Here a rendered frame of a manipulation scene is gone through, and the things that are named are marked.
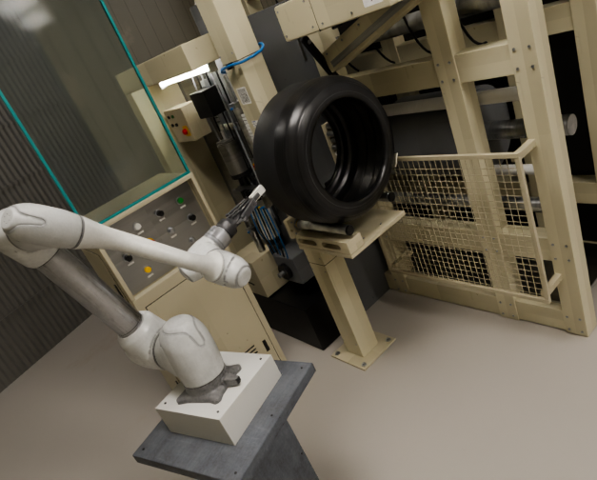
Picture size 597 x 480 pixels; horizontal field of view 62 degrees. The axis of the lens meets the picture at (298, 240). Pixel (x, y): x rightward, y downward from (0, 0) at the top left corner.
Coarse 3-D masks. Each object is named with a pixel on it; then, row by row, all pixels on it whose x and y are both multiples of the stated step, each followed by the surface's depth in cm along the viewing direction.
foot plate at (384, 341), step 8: (376, 336) 284; (384, 336) 281; (344, 344) 289; (384, 344) 275; (336, 352) 283; (344, 352) 282; (368, 352) 274; (376, 352) 272; (344, 360) 276; (352, 360) 274; (360, 360) 271; (368, 360) 269; (360, 368) 266
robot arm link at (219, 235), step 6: (210, 228) 181; (216, 228) 179; (210, 234) 177; (216, 234) 177; (222, 234) 178; (228, 234) 179; (216, 240) 177; (222, 240) 178; (228, 240) 179; (222, 246) 178
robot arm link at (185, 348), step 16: (176, 320) 165; (192, 320) 164; (160, 336) 163; (176, 336) 159; (192, 336) 161; (208, 336) 165; (160, 352) 165; (176, 352) 160; (192, 352) 160; (208, 352) 163; (176, 368) 163; (192, 368) 161; (208, 368) 164; (192, 384) 164
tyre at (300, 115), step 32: (288, 96) 194; (320, 96) 188; (352, 96) 197; (256, 128) 202; (288, 128) 185; (352, 128) 233; (384, 128) 209; (256, 160) 201; (288, 160) 186; (352, 160) 237; (384, 160) 213; (288, 192) 194; (320, 192) 192; (352, 192) 232
